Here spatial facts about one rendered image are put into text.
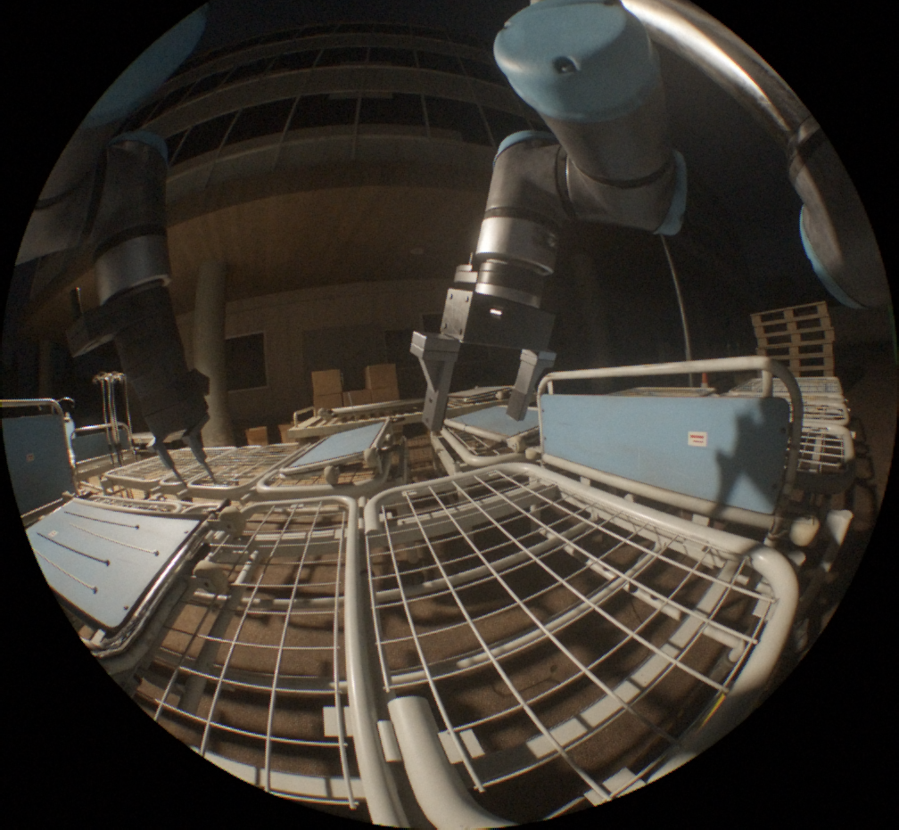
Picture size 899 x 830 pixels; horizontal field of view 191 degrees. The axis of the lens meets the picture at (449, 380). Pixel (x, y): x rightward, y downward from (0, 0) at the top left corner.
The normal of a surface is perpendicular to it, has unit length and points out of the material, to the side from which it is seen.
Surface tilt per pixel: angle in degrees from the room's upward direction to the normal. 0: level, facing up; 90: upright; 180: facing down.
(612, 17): 94
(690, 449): 90
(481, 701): 0
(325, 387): 90
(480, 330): 114
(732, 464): 90
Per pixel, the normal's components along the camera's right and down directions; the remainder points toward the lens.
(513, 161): -0.69, 0.11
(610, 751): -0.12, -0.99
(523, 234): -0.08, 0.29
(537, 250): 0.21, 0.35
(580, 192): -0.62, 0.71
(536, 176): -0.70, 0.44
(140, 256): 0.97, -0.01
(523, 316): 0.50, 0.35
